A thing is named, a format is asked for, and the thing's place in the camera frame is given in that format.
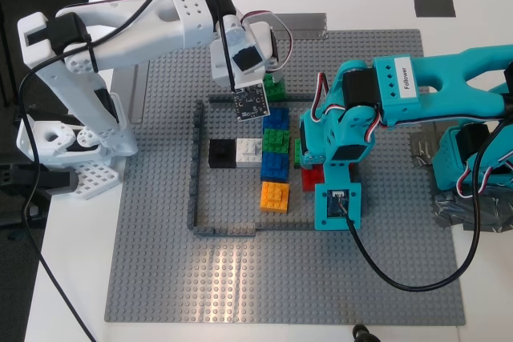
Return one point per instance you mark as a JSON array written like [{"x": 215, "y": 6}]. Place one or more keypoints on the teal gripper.
[{"x": 306, "y": 146}]

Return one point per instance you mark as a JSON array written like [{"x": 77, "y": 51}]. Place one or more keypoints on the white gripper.
[{"x": 275, "y": 50}]

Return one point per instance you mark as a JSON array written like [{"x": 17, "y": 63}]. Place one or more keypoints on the green lego cube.
[
  {"x": 276, "y": 91},
  {"x": 276, "y": 141},
  {"x": 297, "y": 154}
]

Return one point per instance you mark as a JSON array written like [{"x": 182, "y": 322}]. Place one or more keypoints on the red lego cube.
[{"x": 310, "y": 179}]

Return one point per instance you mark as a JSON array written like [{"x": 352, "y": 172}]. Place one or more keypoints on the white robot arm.
[{"x": 140, "y": 33}]

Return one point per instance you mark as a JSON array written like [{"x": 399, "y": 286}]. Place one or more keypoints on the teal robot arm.
[{"x": 461, "y": 77}]

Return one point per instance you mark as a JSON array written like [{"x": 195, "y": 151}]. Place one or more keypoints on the blue lego cube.
[
  {"x": 278, "y": 121},
  {"x": 274, "y": 167}
]

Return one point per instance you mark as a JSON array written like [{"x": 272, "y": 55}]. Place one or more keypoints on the orange lego cube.
[{"x": 274, "y": 198}]

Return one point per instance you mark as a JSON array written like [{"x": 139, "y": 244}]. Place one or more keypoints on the white lego cube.
[{"x": 248, "y": 154}]

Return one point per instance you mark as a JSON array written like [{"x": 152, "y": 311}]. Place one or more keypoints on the black lego cube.
[{"x": 222, "y": 154}]

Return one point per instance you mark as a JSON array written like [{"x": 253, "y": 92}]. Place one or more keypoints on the white Follower label sticker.
[{"x": 406, "y": 77}]

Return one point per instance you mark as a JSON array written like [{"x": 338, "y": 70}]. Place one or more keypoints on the grey lego baseplate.
[{"x": 200, "y": 278}]

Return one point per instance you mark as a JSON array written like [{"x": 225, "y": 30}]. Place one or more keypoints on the dark grey tape square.
[{"x": 435, "y": 3}]

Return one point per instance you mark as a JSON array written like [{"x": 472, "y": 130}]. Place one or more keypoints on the black stand knob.
[{"x": 362, "y": 334}]

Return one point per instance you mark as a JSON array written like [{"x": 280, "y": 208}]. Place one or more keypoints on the black table clamp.
[{"x": 56, "y": 179}]

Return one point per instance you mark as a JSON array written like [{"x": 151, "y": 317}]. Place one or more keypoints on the black camera circuit board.
[{"x": 250, "y": 103}]

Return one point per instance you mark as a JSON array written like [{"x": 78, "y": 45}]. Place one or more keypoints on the teal camera mount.
[{"x": 324, "y": 214}]

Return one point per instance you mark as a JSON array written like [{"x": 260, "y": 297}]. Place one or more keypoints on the thin dark grey lego wall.
[{"x": 284, "y": 227}]

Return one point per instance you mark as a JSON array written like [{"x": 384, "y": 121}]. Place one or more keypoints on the crumpled grey duct tape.
[
  {"x": 421, "y": 151},
  {"x": 453, "y": 214}
]

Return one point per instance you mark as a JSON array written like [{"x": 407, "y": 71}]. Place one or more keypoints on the flat grey duct tape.
[{"x": 426, "y": 127}]

